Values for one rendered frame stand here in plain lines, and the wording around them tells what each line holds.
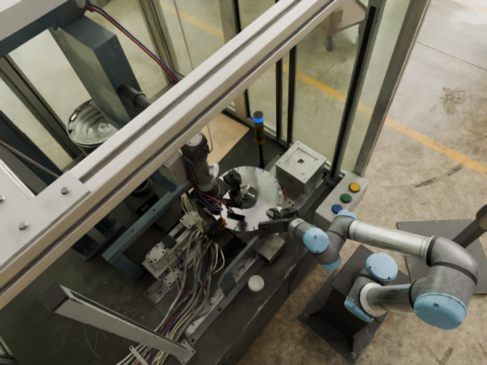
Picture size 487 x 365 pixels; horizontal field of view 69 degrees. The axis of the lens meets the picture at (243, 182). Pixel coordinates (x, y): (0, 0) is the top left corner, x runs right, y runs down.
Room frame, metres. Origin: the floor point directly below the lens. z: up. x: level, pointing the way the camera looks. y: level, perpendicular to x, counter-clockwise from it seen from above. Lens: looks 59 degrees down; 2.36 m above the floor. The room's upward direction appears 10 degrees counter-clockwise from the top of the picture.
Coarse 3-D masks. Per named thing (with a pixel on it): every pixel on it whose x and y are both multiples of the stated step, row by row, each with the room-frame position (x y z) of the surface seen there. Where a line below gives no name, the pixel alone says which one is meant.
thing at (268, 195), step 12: (240, 168) 0.92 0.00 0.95; (252, 168) 0.91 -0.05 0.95; (252, 180) 0.84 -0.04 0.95; (264, 180) 0.83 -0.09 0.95; (276, 180) 0.82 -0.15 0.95; (264, 192) 0.77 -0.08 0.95; (276, 192) 0.76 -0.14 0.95; (264, 204) 0.71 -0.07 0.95; (276, 204) 0.70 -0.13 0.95; (216, 216) 0.70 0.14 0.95; (228, 216) 0.69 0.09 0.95; (240, 216) 0.68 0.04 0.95; (252, 216) 0.67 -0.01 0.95; (264, 216) 0.66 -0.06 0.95; (240, 228) 0.62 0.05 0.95; (252, 228) 0.61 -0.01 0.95
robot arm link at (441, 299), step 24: (432, 264) 0.25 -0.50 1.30; (360, 288) 0.28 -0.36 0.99; (384, 288) 0.25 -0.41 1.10; (408, 288) 0.21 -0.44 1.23; (432, 288) 0.18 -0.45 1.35; (456, 288) 0.17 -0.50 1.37; (360, 312) 0.21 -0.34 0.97; (384, 312) 0.19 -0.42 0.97; (408, 312) 0.15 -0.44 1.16; (432, 312) 0.12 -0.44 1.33; (456, 312) 0.11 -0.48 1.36
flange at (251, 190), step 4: (244, 188) 0.80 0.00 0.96; (252, 188) 0.80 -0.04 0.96; (248, 192) 0.77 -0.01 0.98; (252, 192) 0.78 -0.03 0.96; (256, 192) 0.78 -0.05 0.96; (248, 196) 0.75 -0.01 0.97; (256, 196) 0.75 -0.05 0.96; (244, 200) 0.74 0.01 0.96; (248, 200) 0.74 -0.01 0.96; (252, 200) 0.74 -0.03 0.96; (256, 200) 0.74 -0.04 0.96; (244, 204) 0.72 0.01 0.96; (248, 204) 0.72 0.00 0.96; (252, 204) 0.72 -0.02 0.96; (244, 208) 0.71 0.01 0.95
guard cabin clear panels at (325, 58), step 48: (96, 0) 1.71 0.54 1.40; (192, 0) 1.58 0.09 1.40; (240, 0) 1.35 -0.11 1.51; (48, 48) 1.50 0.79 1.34; (192, 48) 1.65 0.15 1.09; (336, 48) 1.00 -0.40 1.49; (384, 48) 0.88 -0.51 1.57; (0, 96) 1.31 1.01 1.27; (48, 96) 1.41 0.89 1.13; (336, 96) 0.97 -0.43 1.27; (48, 144) 1.31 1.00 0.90
